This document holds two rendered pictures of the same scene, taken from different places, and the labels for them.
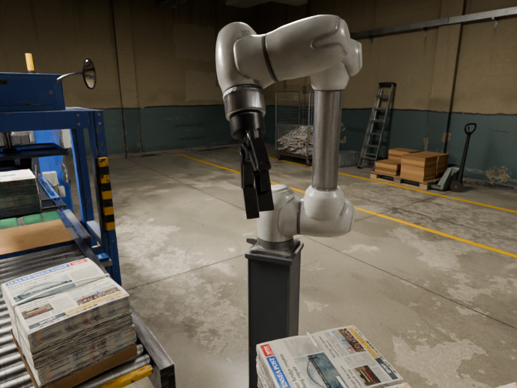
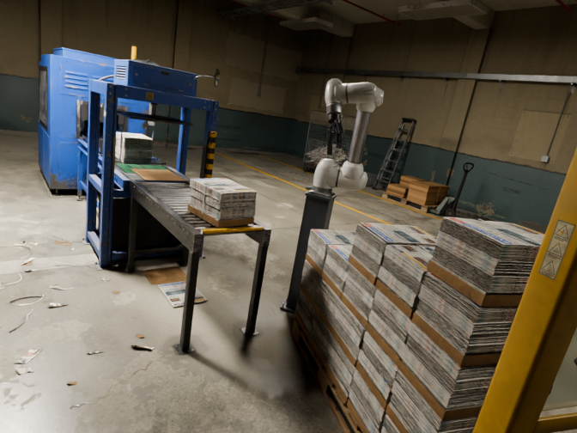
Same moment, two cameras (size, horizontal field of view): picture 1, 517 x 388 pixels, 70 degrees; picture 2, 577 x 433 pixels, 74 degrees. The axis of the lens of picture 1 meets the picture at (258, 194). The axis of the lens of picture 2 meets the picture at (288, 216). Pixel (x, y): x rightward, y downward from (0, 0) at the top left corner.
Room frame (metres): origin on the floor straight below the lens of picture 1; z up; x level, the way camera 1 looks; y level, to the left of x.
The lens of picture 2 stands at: (-1.43, 0.31, 1.58)
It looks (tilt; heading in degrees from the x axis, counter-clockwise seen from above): 15 degrees down; 357
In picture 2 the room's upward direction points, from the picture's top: 10 degrees clockwise
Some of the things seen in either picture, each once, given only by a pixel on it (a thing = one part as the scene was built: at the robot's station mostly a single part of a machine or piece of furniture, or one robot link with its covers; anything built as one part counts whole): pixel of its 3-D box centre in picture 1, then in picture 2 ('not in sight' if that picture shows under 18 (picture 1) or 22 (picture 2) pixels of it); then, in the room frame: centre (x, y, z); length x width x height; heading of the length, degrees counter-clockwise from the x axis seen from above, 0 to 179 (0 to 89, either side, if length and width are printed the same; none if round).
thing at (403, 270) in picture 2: not in sight; (431, 280); (0.16, -0.47, 0.95); 0.38 x 0.29 x 0.23; 107
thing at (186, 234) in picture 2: not in sight; (159, 210); (1.23, 1.09, 0.74); 1.34 x 0.05 x 0.12; 36
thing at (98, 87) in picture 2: (4, 118); (154, 95); (2.20, 1.49, 1.50); 0.94 x 0.68 x 0.10; 126
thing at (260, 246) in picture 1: (271, 241); (319, 189); (1.48, -0.05, 1.03); 0.22 x 0.18 x 0.06; 70
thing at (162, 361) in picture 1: (111, 294); (221, 208); (1.53, 0.69, 0.74); 1.34 x 0.05 x 0.12; 36
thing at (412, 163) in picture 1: (410, 166); (416, 192); (6.97, -2.92, 0.28); 1.20 x 0.83 x 0.57; 36
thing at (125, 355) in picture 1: (83, 357); (229, 218); (1.00, 0.56, 0.83); 0.29 x 0.16 x 0.04; 133
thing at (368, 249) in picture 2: not in sight; (396, 254); (0.44, -0.39, 0.95); 0.38 x 0.29 x 0.23; 107
